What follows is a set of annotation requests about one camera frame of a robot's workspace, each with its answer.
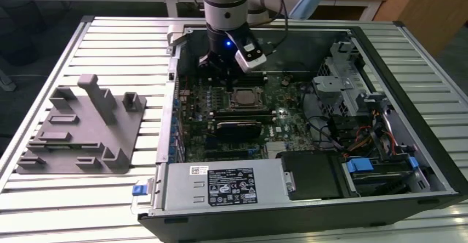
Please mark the grey chair leg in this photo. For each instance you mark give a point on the grey chair leg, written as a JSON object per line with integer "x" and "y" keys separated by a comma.
{"x": 5, "y": 84}

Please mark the wooden cabinet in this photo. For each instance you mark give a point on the wooden cabinet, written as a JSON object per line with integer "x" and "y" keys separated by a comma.
{"x": 430, "y": 7}

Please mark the hard disk in blue carrier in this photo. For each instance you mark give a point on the hard disk in blue carrier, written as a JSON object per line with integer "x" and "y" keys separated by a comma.
{"x": 357, "y": 165}

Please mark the black expansion slot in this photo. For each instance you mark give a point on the black expansion slot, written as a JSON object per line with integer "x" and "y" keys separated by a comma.
{"x": 226, "y": 153}

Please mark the black plastic shroud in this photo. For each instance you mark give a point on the black plastic shroud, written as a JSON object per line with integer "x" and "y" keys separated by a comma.
{"x": 313, "y": 174}

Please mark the grey parts rack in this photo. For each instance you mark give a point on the grey parts rack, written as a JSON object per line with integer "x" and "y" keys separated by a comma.
{"x": 90, "y": 133}

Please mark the silver chipset heatsink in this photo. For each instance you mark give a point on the silver chipset heatsink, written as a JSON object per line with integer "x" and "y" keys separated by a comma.
{"x": 276, "y": 147}

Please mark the silver drive cage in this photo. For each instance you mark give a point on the silver drive cage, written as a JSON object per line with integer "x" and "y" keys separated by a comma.
{"x": 342, "y": 84}

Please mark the black PC case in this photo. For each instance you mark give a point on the black PC case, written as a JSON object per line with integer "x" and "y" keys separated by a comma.
{"x": 292, "y": 223}

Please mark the silver CPU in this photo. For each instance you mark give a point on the silver CPU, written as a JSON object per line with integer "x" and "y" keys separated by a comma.
{"x": 245, "y": 97}

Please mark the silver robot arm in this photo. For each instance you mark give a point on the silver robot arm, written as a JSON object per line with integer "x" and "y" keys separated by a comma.
{"x": 224, "y": 1}

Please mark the green motherboard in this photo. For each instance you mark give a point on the green motherboard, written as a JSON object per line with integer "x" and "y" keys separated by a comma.
{"x": 296, "y": 144}

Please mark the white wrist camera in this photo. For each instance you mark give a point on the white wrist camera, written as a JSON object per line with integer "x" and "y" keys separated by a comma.
{"x": 252, "y": 63}

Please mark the silver power supply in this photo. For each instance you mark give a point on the silver power supply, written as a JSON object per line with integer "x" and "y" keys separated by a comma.
{"x": 178, "y": 182}

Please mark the black graphics card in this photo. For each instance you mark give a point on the black graphics card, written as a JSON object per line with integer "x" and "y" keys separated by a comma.
{"x": 237, "y": 130}

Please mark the blue case latch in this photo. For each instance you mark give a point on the blue case latch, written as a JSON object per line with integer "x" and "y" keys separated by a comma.
{"x": 137, "y": 190}

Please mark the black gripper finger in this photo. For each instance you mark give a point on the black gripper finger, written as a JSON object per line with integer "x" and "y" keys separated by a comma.
{"x": 209, "y": 62}
{"x": 232, "y": 79}

